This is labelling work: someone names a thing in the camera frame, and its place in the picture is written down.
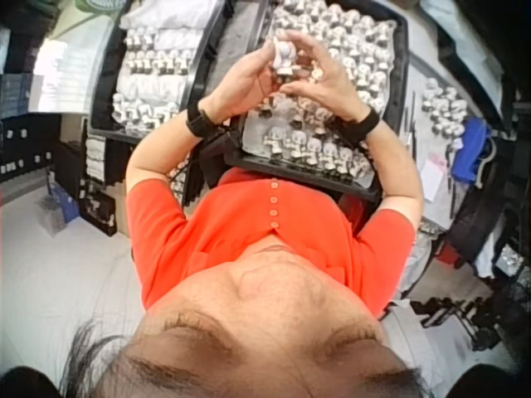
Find person's left hand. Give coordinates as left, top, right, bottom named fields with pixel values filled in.
left=202, top=36, right=283, bottom=125

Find person's right hand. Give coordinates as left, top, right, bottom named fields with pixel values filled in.
left=280, top=28, right=373, bottom=125

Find white lavender toy figurine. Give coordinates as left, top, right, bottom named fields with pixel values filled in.
left=269, top=36, right=300, bottom=79

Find black wrist band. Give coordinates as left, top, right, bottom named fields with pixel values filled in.
left=338, top=106, right=382, bottom=145
left=184, top=99, right=220, bottom=140

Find large black plastic tray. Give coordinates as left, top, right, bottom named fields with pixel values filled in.
left=223, top=0, right=412, bottom=205

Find rows of small white figurines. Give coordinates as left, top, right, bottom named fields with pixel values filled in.
left=110, top=27, right=201, bottom=130

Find thin dark hand tools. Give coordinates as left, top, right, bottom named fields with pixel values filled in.
left=404, top=91, right=421, bottom=155

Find white folded cloth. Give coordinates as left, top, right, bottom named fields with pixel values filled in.
left=119, top=0, right=225, bottom=31

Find cluster of loose white figurines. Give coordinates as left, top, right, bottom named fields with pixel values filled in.
left=421, top=77, right=470, bottom=140

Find white and pink notepad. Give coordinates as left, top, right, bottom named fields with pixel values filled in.
left=417, top=152, right=450, bottom=205

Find narrow black plastic tray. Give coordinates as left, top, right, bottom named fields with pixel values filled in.
left=88, top=0, right=234, bottom=145

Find blue bag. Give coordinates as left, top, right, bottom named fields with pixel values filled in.
left=451, top=117, right=495, bottom=184

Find stack of white sheets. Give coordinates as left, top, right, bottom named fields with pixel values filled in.
left=27, top=39, right=110, bottom=114

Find stack of black trays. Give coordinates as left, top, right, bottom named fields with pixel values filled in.
left=78, top=133, right=130, bottom=238

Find black bag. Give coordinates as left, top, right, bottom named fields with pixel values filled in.
left=446, top=182, right=512, bottom=267

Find blue box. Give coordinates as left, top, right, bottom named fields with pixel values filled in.
left=46, top=177, right=83, bottom=226

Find dark storage shelf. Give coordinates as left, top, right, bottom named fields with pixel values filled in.
left=0, top=114, right=63, bottom=184

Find blue plastic crate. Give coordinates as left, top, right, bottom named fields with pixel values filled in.
left=0, top=72, right=35, bottom=121

